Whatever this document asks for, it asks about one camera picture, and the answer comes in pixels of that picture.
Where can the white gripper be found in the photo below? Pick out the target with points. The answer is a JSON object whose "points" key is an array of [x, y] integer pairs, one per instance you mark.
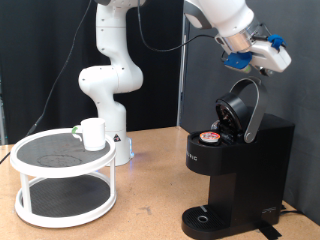
{"points": [[271, 56]]}

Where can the orange-rimmed coffee pod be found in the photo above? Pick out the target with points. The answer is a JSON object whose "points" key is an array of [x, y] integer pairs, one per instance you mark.
{"points": [[210, 136]]}

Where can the black Keurig coffee machine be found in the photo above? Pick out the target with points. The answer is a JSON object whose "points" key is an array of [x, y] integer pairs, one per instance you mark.
{"points": [[246, 173]]}

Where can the white mug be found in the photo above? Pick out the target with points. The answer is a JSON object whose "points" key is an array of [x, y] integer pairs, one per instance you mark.
{"points": [[94, 133]]}

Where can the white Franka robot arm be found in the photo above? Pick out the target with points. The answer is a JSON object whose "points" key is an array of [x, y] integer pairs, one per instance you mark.
{"points": [[110, 80]]}

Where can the grey fabric backdrop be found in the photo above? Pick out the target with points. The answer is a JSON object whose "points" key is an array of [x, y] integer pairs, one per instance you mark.
{"points": [[300, 133]]}

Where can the black tape strip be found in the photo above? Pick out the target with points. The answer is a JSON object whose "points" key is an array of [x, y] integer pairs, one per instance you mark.
{"points": [[270, 231]]}

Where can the white two-tier turntable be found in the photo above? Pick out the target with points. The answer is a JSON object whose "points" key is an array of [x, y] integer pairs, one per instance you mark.
{"points": [[63, 151]]}

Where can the black curtain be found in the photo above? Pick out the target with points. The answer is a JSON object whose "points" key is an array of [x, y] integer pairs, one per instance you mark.
{"points": [[20, 66]]}

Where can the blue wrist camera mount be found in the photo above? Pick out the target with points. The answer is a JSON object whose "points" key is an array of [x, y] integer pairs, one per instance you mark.
{"points": [[238, 60]]}

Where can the metal frame post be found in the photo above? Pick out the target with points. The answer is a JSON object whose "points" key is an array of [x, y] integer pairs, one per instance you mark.
{"points": [[182, 83], [2, 123]]}

